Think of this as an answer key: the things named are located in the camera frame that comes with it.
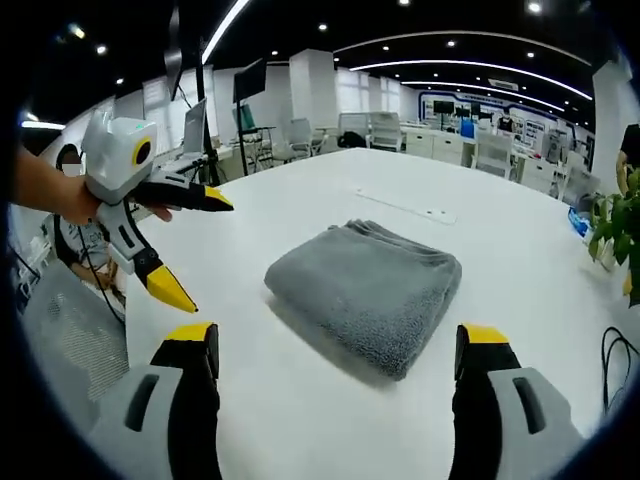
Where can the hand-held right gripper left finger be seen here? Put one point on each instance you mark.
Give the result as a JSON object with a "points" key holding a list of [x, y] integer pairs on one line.
{"points": [[192, 410]]}

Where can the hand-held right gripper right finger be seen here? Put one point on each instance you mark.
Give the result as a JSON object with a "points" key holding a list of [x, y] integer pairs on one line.
{"points": [[475, 410]]}

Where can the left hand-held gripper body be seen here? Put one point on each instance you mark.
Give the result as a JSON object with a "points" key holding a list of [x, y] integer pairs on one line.
{"points": [[112, 155]]}

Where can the grey towel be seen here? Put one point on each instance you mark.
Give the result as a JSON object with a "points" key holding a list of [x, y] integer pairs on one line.
{"points": [[365, 295]]}

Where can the person's left hand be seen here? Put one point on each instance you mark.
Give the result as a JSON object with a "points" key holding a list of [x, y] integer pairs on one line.
{"points": [[75, 200]]}

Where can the silver monitor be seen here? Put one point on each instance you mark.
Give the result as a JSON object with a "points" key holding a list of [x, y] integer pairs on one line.
{"points": [[195, 127]]}

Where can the black stand pole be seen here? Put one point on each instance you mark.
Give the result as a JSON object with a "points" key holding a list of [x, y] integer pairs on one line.
{"points": [[206, 125]]}

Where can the green board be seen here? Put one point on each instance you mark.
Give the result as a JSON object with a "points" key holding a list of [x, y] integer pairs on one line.
{"points": [[243, 118]]}

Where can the grey mesh chair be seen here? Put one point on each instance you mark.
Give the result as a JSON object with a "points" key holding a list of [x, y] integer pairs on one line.
{"points": [[75, 330]]}

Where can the large black hanging screen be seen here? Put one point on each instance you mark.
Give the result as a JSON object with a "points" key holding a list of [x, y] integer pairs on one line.
{"points": [[172, 55]]}

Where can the white table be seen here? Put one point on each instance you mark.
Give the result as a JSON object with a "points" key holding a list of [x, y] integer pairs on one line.
{"points": [[325, 425]]}

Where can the black monitor on stand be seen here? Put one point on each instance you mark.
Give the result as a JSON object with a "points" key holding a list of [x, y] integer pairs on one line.
{"points": [[250, 80]]}

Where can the white office chair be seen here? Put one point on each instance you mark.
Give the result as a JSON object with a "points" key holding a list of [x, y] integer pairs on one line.
{"points": [[352, 121], [494, 152], [386, 131], [306, 137]]}

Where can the black backpack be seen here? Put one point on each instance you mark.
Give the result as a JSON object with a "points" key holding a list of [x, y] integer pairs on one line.
{"points": [[352, 140]]}

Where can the blue packet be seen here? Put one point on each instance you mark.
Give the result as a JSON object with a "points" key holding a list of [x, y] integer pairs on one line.
{"points": [[580, 222]]}

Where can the green potted plant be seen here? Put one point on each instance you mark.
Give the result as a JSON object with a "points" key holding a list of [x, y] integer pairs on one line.
{"points": [[620, 225]]}

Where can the blue container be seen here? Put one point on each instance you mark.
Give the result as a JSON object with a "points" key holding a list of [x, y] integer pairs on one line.
{"points": [[468, 128]]}

